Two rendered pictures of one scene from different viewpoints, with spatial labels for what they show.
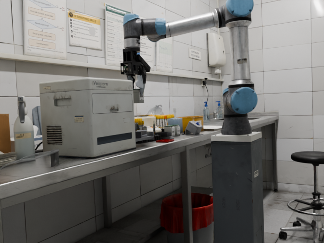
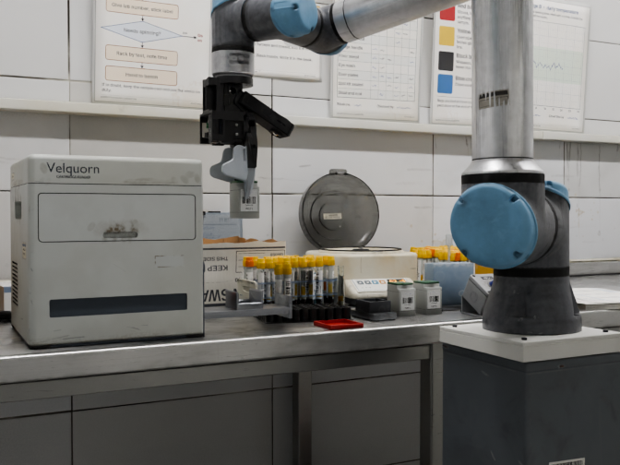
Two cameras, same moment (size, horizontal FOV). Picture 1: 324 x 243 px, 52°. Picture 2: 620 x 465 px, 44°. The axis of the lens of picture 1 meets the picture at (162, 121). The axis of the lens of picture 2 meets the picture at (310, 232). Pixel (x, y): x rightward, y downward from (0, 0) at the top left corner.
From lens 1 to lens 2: 0.86 m
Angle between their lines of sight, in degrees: 33
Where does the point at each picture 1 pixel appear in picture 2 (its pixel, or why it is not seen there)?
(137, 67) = (233, 125)
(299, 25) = not seen: outside the picture
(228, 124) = (492, 296)
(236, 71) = (475, 131)
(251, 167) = (529, 445)
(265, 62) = not seen: outside the picture
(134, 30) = (226, 30)
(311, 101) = not seen: outside the picture
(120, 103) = (146, 218)
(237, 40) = (482, 33)
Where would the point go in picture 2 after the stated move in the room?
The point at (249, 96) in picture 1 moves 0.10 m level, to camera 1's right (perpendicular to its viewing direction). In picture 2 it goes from (499, 214) to (576, 215)
